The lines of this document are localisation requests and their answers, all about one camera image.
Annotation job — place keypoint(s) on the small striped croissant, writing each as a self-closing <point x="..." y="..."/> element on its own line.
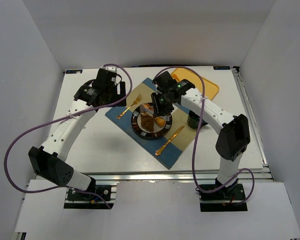
<point x="160" y="121"/>

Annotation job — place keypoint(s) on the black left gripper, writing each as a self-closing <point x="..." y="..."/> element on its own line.
<point x="117" y="94"/>

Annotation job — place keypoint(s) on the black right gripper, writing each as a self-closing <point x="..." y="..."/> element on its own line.
<point x="161" y="109"/>

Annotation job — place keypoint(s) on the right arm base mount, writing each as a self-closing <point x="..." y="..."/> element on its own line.
<point x="220" y="202"/>

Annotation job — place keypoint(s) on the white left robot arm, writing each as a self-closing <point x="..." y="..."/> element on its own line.
<point x="49" y="160"/>

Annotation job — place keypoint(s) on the blue beige checked placemat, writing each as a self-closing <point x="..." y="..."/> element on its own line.
<point x="173" y="151"/>

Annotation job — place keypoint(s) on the gold fork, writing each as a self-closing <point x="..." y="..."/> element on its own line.
<point x="136" y="101"/>

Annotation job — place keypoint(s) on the metal bread tongs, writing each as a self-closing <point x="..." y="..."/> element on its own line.
<point x="146" y="108"/>

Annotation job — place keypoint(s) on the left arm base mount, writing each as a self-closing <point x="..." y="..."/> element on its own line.
<point x="82" y="201"/>

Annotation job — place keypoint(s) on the gold knife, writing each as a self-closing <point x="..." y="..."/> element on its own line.
<point x="174" y="135"/>

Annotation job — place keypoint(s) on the dark green mug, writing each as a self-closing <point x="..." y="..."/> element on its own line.
<point x="193" y="120"/>

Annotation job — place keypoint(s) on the black rimmed beige plate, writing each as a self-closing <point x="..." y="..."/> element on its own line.
<point x="147" y="109"/>

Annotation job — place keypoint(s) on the aluminium table frame rail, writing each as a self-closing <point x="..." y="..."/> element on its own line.
<point x="107" y="152"/>

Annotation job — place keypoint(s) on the chocolate croissant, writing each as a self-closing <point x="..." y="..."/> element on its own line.
<point x="147" y="123"/>

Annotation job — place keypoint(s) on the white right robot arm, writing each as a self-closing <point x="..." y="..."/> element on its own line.
<point x="232" y="130"/>

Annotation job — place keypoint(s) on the yellow tray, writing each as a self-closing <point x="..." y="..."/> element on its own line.
<point x="210" y="88"/>

